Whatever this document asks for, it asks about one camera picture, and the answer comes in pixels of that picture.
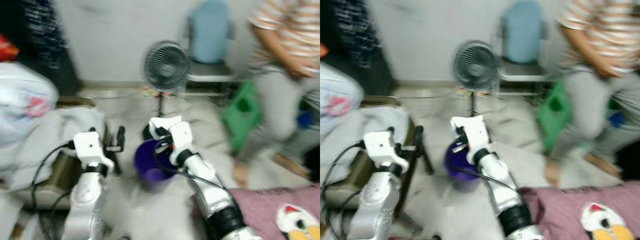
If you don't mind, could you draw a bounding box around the purple plastic bucket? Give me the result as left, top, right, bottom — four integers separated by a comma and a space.
133, 138, 177, 194
443, 140, 484, 194

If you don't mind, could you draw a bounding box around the grey cloth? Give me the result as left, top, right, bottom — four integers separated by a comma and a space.
320, 106, 416, 191
0, 106, 107, 193

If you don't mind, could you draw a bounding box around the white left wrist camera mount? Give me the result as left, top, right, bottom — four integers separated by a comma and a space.
363, 130, 411, 174
73, 130, 115, 172

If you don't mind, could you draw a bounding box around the olive box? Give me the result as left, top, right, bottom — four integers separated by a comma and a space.
27, 96, 98, 211
330, 96, 416, 201

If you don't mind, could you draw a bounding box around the purple cartoon mouse blanket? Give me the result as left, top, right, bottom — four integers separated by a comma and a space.
519, 182, 640, 240
191, 185, 321, 240

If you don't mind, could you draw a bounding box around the white cloth with pink print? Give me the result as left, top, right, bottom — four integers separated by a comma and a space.
0, 62, 60, 147
320, 62, 365, 140

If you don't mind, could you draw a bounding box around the dark patterned hanging garment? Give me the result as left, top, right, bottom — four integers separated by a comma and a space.
0, 0, 82, 97
320, 0, 396, 96

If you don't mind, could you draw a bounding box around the grey standing fan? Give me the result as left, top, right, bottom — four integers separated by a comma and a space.
452, 40, 501, 121
143, 40, 193, 123

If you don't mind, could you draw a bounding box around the green plastic stool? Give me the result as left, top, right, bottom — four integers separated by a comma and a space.
220, 80, 262, 153
535, 80, 574, 152

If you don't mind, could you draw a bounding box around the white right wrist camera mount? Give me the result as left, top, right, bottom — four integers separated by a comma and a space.
148, 115, 195, 167
449, 114, 489, 165

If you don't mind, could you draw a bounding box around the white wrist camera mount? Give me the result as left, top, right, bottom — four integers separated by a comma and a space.
449, 114, 489, 165
363, 130, 411, 174
73, 130, 115, 172
148, 115, 195, 167

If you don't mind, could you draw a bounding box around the chair with blue backrest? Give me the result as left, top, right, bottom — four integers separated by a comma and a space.
496, 0, 550, 96
184, 0, 238, 97

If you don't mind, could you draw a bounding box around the person in striped shirt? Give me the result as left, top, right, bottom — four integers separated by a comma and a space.
231, 0, 321, 190
544, 0, 640, 190

